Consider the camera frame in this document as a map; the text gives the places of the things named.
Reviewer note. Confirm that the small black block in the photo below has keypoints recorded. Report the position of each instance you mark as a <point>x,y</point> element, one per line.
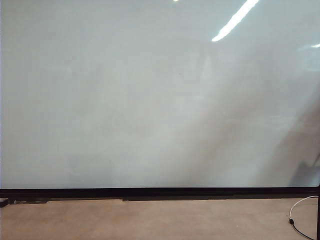
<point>3,202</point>

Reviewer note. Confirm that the black stand post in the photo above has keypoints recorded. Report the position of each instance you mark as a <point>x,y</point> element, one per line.
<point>319,215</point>

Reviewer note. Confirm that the white glass whiteboard black frame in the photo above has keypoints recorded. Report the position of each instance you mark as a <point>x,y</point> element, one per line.
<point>100,100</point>

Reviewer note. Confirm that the short dark tray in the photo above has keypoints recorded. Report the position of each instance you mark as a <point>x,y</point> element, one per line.
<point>32,201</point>

